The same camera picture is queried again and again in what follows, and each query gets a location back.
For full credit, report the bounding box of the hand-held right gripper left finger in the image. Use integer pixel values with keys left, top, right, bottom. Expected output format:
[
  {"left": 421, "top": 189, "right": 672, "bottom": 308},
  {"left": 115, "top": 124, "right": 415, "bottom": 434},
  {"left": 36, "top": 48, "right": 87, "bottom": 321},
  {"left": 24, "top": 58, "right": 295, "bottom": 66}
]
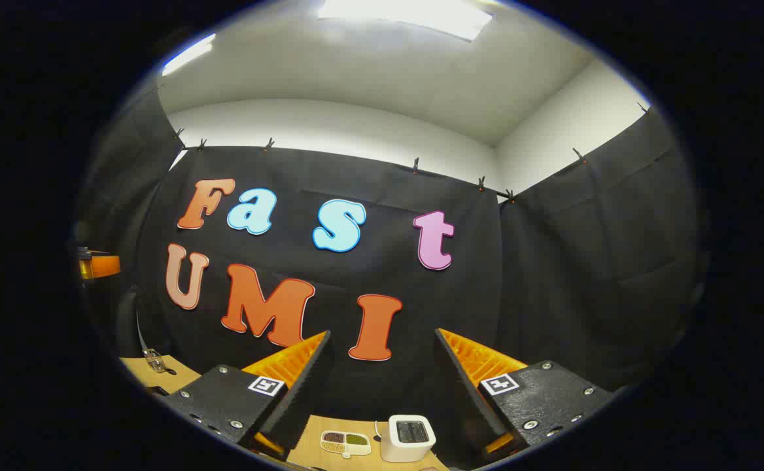
[{"left": 162, "top": 330, "right": 332, "bottom": 461}]

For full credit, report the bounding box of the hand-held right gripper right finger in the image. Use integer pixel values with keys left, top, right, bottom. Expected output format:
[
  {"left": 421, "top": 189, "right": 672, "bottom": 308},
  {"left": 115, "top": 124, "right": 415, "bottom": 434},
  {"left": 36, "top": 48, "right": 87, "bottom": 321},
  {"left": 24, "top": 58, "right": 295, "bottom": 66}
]
[{"left": 434, "top": 328, "right": 616, "bottom": 462}]

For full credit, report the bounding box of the white divided dish of grains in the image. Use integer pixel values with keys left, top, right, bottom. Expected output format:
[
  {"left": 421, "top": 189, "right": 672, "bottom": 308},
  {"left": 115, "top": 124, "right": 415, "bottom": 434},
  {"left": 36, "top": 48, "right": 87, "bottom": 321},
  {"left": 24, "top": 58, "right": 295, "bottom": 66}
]
[{"left": 320, "top": 430, "right": 372, "bottom": 459}]

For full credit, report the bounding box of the white toaster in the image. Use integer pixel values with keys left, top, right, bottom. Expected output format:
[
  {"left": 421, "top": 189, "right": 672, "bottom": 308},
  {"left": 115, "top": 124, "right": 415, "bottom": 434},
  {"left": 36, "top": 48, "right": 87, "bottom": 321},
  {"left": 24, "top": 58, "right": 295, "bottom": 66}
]
[{"left": 380, "top": 414, "right": 437, "bottom": 463}]

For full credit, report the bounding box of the ceiling light panel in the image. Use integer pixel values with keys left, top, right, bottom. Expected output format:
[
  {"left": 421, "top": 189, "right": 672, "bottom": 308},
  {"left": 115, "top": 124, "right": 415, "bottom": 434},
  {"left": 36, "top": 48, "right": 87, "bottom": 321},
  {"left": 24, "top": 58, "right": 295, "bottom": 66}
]
[
  {"left": 317, "top": 0, "right": 493, "bottom": 41},
  {"left": 162, "top": 34, "right": 216, "bottom": 76}
]

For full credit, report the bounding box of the row of black cloth clips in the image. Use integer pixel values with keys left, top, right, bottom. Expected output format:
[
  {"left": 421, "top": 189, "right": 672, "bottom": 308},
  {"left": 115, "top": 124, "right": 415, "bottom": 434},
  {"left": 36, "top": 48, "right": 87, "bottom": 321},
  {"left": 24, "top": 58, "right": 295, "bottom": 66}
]
[{"left": 173, "top": 101, "right": 650, "bottom": 200}]

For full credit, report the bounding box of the thin grey strap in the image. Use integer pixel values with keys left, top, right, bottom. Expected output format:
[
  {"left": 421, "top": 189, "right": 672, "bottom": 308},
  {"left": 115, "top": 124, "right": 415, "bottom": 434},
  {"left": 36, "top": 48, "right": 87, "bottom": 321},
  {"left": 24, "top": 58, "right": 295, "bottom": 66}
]
[{"left": 135, "top": 306, "right": 154, "bottom": 357}]

